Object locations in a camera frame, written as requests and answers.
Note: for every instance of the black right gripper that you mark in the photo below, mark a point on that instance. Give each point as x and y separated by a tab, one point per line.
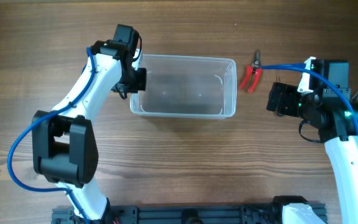
289	92

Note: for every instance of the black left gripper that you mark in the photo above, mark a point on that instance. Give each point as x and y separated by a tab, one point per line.
140	84

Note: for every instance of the red handled snips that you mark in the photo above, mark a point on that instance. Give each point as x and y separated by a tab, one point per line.
253	70

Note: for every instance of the clear plastic container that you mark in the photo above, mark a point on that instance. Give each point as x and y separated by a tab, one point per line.
187	87

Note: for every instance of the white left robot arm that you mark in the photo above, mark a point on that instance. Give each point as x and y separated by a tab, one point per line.
63	142

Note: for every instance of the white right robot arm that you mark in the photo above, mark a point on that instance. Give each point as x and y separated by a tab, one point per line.
323	100

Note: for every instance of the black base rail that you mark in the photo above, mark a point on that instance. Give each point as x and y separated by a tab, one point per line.
236	214

